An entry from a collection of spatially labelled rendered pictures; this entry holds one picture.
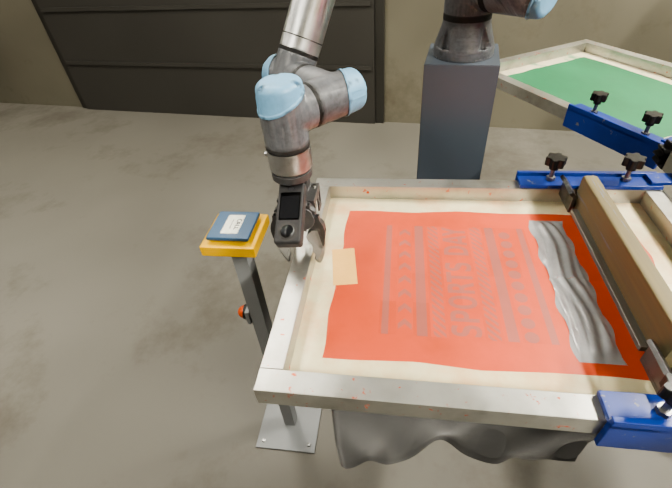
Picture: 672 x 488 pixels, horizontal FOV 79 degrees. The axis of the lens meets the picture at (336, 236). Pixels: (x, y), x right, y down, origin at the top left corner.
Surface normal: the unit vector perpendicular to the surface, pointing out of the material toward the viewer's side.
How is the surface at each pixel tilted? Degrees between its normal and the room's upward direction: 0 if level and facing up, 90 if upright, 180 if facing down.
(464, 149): 90
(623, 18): 90
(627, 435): 90
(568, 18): 90
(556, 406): 0
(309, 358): 0
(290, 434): 0
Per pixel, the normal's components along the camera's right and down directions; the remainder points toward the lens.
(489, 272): -0.07, -0.76
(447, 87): -0.26, 0.64
